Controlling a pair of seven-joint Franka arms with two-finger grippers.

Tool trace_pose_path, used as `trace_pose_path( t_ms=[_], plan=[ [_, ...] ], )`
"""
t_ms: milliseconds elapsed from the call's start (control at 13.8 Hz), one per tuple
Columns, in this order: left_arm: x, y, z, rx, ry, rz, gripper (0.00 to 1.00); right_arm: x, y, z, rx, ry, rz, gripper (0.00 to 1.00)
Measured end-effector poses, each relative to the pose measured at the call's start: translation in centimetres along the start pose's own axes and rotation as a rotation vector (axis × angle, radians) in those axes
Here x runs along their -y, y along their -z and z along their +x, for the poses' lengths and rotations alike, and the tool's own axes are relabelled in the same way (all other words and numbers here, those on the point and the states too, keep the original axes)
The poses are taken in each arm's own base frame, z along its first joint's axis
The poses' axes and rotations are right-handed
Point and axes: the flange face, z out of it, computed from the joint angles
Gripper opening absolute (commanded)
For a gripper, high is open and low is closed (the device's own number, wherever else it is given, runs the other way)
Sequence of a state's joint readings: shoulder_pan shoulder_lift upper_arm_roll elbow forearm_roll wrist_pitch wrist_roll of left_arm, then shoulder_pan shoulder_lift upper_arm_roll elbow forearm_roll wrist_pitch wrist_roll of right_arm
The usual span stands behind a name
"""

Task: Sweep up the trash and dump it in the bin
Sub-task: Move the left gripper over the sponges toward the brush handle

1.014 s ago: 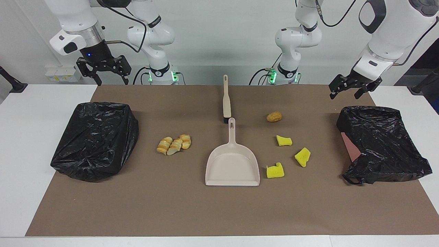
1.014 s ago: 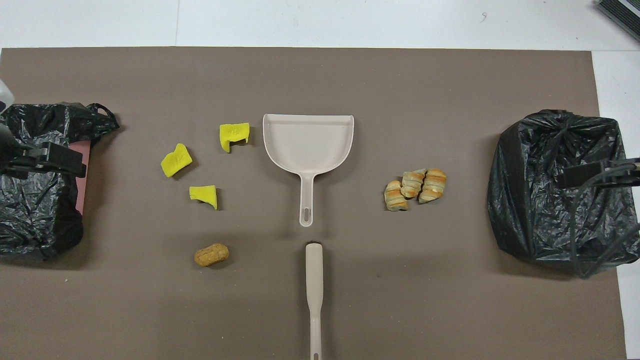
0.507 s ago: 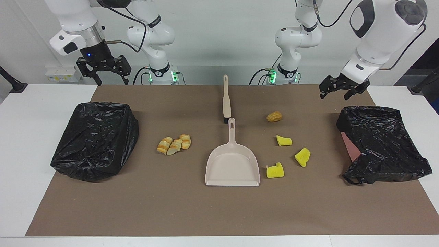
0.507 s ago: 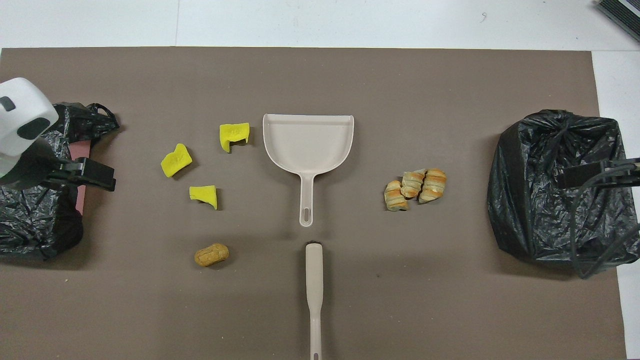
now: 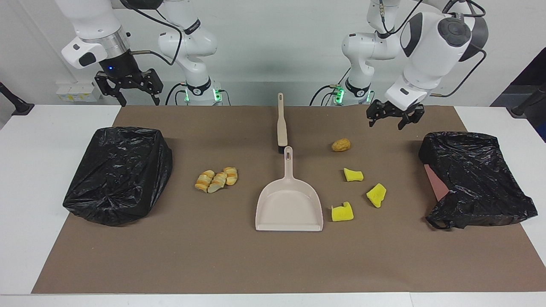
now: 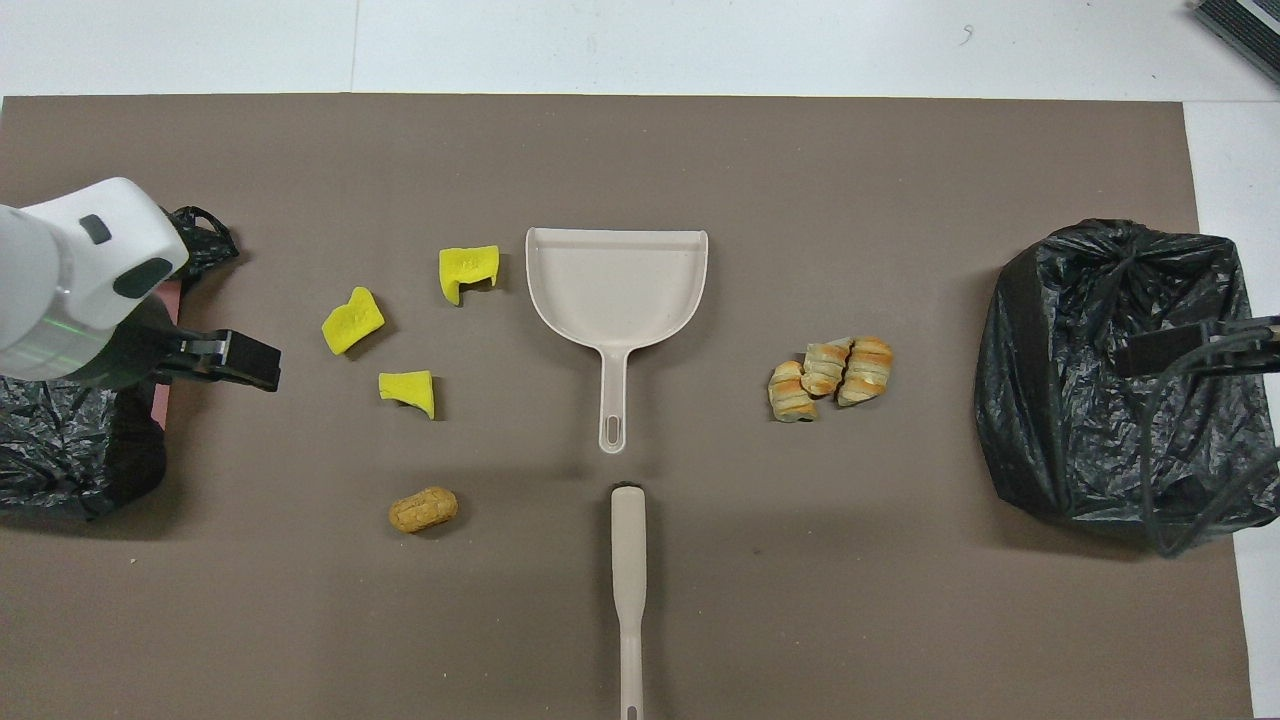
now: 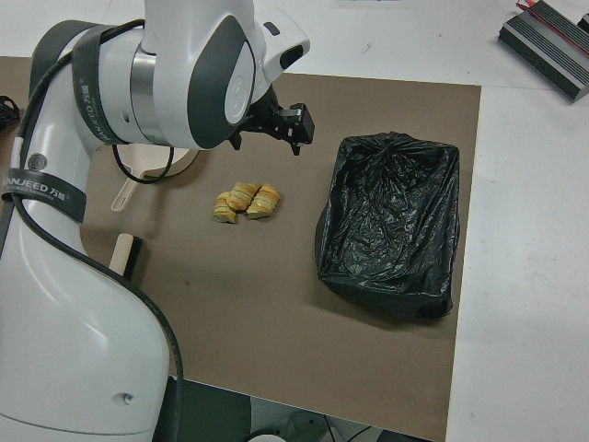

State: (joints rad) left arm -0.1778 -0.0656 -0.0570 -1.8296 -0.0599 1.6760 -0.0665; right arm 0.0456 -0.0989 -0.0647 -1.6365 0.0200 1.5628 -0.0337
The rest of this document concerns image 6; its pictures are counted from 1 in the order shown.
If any black trash bag bin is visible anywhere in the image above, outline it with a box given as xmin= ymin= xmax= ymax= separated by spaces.
xmin=975 ymin=218 xmax=1280 ymax=551

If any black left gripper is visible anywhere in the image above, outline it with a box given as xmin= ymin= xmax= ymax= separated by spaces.
xmin=100 ymin=298 xmax=282 ymax=392

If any brown table mat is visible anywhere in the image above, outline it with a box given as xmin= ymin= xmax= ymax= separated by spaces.
xmin=0 ymin=95 xmax=1256 ymax=720

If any yellow and green sponge piece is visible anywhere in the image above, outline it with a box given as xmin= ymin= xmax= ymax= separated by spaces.
xmin=438 ymin=245 xmax=500 ymax=306
xmin=378 ymin=370 xmax=437 ymax=421
xmin=321 ymin=287 xmax=386 ymax=356

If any black trash bag with handles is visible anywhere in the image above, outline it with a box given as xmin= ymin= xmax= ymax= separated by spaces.
xmin=0 ymin=205 xmax=241 ymax=521

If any beige plastic dustpan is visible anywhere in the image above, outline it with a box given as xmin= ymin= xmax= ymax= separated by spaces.
xmin=526 ymin=227 xmax=709 ymax=454

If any dark ribbed panel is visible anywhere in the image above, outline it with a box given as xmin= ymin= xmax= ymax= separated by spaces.
xmin=1193 ymin=0 xmax=1280 ymax=83

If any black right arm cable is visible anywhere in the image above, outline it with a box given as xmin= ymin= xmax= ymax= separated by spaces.
xmin=1138 ymin=325 xmax=1280 ymax=559

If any brown bread roll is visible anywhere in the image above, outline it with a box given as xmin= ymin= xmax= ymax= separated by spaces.
xmin=388 ymin=486 xmax=460 ymax=535

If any pink bin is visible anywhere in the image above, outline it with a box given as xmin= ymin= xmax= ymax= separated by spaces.
xmin=148 ymin=280 xmax=183 ymax=431

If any striped croissant piece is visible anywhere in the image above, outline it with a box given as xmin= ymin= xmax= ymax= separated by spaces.
xmin=768 ymin=361 xmax=819 ymax=424
xmin=801 ymin=338 xmax=853 ymax=398
xmin=838 ymin=336 xmax=895 ymax=407

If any beige hand brush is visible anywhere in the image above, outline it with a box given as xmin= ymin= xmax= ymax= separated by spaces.
xmin=610 ymin=483 xmax=649 ymax=720

